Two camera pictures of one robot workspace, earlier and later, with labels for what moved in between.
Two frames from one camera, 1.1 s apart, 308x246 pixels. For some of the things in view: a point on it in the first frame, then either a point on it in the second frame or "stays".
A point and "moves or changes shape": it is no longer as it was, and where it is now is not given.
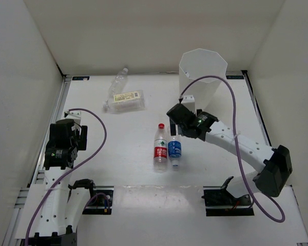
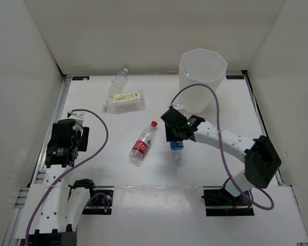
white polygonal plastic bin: (196, 64) stays
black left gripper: (81, 139) stays
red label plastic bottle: (160, 149) -> (140, 147)
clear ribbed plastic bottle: (118, 83) stays
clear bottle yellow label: (129, 101) stays
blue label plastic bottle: (174, 151) moves or changes shape
